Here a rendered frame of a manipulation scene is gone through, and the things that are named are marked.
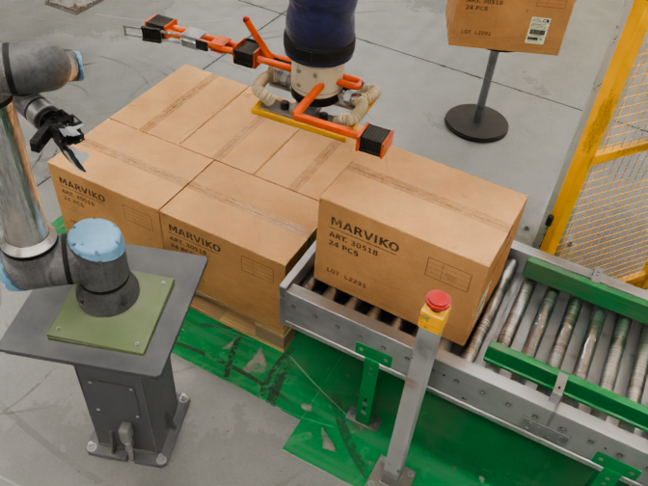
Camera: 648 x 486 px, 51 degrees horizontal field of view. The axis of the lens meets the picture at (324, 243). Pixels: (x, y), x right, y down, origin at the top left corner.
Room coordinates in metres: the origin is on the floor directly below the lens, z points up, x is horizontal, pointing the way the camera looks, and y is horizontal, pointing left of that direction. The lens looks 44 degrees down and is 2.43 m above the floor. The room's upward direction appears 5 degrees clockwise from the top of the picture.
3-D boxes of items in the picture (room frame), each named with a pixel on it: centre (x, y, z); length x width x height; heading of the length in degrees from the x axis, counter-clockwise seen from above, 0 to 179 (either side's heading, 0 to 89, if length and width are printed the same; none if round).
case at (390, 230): (1.79, -0.33, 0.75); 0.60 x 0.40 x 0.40; 64
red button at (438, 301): (1.25, -0.32, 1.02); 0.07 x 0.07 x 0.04
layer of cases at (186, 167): (2.50, 0.47, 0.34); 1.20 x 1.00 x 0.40; 65
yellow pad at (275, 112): (1.89, 0.10, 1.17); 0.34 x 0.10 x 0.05; 69
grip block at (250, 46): (2.07, 0.30, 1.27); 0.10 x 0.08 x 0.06; 159
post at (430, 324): (1.25, -0.32, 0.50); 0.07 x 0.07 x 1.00; 65
